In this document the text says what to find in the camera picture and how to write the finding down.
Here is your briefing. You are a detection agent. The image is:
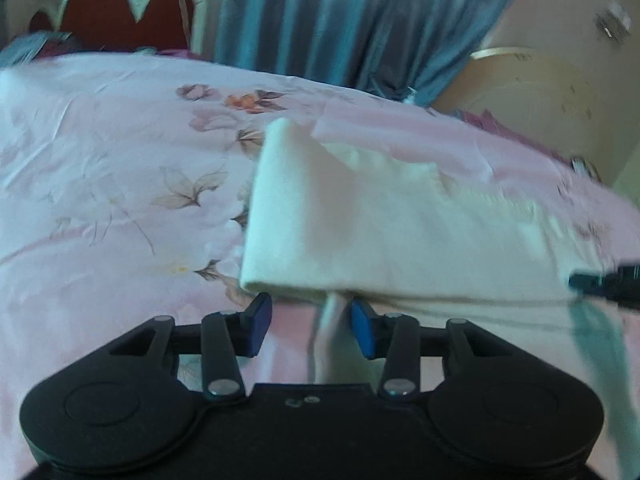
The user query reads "cream white knit garment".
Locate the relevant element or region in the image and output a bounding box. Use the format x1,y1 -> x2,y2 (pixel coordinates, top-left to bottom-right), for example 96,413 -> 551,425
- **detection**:
238,117 -> 626,391

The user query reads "pile of clothes at headboard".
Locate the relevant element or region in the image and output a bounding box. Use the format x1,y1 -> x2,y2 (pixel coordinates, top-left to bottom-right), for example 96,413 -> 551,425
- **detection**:
0,30 -> 81,67

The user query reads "pink floral bed sheet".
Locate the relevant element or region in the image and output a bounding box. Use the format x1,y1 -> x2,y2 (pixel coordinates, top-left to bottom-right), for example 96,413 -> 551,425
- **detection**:
1,54 -> 639,479

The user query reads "round beige wooden furniture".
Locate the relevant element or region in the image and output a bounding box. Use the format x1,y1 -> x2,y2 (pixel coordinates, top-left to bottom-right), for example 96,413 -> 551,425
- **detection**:
432,47 -> 613,179

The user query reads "blue grey curtain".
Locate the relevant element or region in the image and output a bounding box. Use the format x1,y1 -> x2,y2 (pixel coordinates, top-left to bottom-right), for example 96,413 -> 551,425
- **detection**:
214,0 -> 512,106

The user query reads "red white scalloped headboard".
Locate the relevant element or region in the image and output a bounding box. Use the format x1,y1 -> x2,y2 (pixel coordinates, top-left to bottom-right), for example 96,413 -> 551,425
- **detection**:
28,0 -> 208,56

